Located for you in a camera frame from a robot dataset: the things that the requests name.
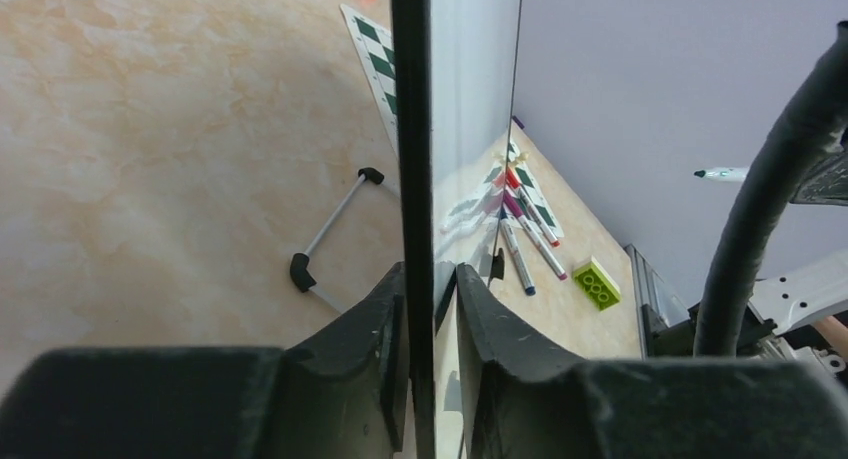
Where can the black whiteboard foot right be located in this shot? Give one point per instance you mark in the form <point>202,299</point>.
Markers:
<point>497,265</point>

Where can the white whiteboard black frame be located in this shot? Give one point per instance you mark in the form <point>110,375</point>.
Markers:
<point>455,76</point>

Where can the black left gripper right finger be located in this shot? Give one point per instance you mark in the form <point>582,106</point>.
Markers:
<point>525,396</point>

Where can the purple capped marker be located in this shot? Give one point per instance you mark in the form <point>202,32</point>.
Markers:
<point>513,206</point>

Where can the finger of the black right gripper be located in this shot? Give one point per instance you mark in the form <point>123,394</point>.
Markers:
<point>825,183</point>

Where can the aluminium frame rail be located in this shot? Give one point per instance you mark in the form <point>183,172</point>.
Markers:
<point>658,306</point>

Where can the lime green toy brick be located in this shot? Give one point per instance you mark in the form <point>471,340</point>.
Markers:
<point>597,284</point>

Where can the blue capped marker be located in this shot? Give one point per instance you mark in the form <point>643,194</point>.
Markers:
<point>513,247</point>

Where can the red capped marker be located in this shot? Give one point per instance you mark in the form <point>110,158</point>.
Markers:
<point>530,207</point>

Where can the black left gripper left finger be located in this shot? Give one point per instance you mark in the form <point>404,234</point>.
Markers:
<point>340,393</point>

